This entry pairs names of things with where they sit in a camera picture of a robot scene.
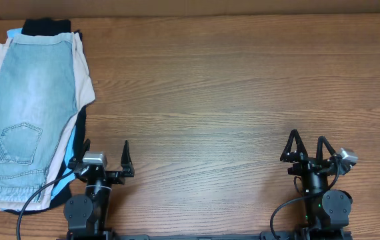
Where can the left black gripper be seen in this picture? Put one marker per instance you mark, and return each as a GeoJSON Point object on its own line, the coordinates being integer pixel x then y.
{"type": "Point", "coordinates": [118, 176]}

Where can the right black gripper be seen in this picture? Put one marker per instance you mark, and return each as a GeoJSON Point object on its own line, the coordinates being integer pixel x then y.
{"type": "Point", "coordinates": [304, 164]}

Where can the light blue denim shorts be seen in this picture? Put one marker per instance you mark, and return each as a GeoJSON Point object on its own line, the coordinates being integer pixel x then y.
{"type": "Point", "coordinates": [30, 100]}

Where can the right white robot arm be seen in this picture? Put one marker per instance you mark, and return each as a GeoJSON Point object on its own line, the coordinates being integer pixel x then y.
{"type": "Point", "coordinates": [326, 209]}

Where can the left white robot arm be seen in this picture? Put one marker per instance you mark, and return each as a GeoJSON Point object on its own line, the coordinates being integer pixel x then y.
{"type": "Point", "coordinates": [86, 213]}

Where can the beige folded shorts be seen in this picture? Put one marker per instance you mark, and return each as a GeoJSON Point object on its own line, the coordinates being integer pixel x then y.
{"type": "Point", "coordinates": [84, 83]}

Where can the black folded garment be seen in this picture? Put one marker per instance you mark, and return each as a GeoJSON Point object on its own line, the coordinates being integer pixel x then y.
{"type": "Point", "coordinates": [61, 191]}

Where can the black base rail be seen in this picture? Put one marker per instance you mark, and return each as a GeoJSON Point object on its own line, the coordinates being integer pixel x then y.
{"type": "Point", "coordinates": [264, 235]}

